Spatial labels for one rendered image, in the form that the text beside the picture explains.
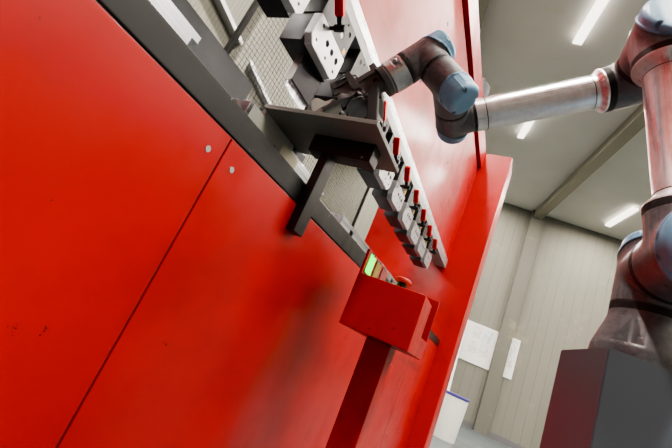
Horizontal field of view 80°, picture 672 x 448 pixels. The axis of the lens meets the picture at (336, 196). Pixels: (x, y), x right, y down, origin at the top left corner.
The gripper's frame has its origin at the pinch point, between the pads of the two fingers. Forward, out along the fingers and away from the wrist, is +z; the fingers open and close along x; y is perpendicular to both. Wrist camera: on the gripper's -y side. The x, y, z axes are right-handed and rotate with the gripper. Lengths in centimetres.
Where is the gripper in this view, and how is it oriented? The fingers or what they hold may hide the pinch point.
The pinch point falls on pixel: (314, 133)
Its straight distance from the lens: 91.4
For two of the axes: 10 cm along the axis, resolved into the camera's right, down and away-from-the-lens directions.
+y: -4.0, -7.4, 5.5
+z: -8.6, 5.1, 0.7
